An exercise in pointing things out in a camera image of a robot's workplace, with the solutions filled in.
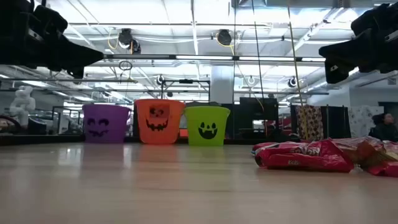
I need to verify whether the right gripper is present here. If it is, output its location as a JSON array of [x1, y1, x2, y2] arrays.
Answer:
[[318, 2, 398, 85]]

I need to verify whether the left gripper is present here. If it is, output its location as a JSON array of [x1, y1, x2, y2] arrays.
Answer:
[[17, 0, 105, 80]]

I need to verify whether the purple halloween bucket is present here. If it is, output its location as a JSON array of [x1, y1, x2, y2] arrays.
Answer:
[[82, 104, 132, 144]]

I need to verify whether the orange halloween bucket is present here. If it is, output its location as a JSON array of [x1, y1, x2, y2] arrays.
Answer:
[[134, 98, 187, 145]]

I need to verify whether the green halloween bucket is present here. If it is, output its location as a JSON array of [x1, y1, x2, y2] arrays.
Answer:
[[183, 106, 231, 147]]

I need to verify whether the black partition panel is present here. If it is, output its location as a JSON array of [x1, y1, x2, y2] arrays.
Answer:
[[323, 105, 352, 140]]

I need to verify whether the white patterned hanging cloth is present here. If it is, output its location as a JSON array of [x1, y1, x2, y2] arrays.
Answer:
[[347, 105, 386, 138]]

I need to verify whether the brown patterned hanging cloth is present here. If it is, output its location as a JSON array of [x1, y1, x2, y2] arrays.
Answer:
[[294, 105, 325, 141]]

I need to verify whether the white humanoid figure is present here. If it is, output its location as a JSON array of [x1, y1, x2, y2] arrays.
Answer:
[[8, 85, 37, 128]]

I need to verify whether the person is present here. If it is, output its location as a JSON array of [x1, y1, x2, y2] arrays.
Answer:
[[0, 116, 15, 134], [368, 112, 398, 143]]

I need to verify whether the black cabinet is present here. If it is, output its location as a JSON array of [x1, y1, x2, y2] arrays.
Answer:
[[238, 97, 280, 140]]

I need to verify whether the white building column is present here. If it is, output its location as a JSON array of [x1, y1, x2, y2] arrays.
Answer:
[[210, 65, 235, 105]]

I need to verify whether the long ceiling light bar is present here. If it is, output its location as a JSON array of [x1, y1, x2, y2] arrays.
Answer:
[[104, 54, 326, 62]]

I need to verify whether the yellow hanging cable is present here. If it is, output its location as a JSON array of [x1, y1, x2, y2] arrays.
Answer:
[[286, 0, 309, 141]]

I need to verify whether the black ceiling cable reel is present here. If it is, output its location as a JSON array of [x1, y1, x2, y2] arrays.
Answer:
[[117, 27, 142, 55], [216, 29, 233, 47]]

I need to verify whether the black hanging cable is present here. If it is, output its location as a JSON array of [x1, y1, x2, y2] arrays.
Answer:
[[250, 0, 266, 103]]

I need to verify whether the black metal gantry frame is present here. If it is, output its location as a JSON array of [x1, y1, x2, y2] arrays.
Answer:
[[160, 78, 211, 102]]

